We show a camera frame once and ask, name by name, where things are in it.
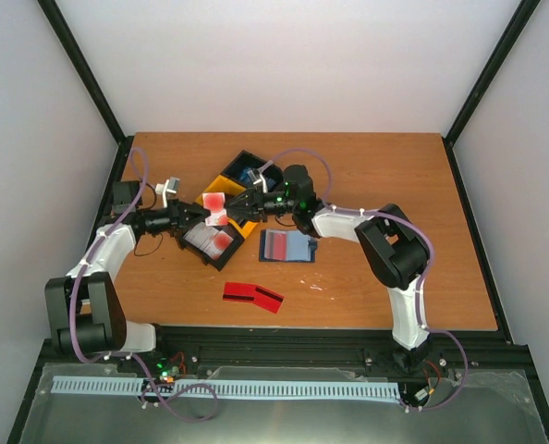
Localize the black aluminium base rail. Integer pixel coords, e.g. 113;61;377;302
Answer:
43;323;532;371

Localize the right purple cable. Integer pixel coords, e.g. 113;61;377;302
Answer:
258;147;436;334

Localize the light blue cable duct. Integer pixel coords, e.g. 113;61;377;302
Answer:
50;376;400;403

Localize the red black-stripe credit card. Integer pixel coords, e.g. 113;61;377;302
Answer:
253;286;284;314

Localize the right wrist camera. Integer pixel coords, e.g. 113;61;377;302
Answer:
252;168;268;193

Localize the white red credit card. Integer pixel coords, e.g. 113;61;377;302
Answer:
264;230;287;261

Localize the right black bin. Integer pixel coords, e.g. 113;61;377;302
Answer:
221;150;283;191

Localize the yellow middle bin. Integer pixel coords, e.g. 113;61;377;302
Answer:
195;175;257;240

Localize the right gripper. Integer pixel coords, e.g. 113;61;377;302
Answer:
224;187;297;224

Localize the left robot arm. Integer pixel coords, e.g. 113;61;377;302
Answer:
44;180;209;373

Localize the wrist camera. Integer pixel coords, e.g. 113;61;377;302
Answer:
154;177;180;208
252;168;268;193

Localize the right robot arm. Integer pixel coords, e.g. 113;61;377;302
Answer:
225;165;433;373

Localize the black bin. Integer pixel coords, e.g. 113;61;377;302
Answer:
177;222;244;271
221;150;283;191

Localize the blue card stack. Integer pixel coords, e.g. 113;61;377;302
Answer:
238;167;258;187

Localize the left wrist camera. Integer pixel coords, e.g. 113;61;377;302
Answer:
154;177;180;208

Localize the blue leather card holder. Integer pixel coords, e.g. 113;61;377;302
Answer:
259;228;318;263

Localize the right black frame post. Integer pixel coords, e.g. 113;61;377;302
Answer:
444;0;543;147

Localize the left black bin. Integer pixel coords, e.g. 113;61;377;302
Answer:
177;222;244;271

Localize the left black frame post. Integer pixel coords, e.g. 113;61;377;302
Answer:
36;0;135;149

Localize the black frame post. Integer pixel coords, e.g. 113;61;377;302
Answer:
444;0;543;147
36;0;135;149

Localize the white red card stack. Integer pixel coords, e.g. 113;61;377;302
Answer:
184;224;234;260

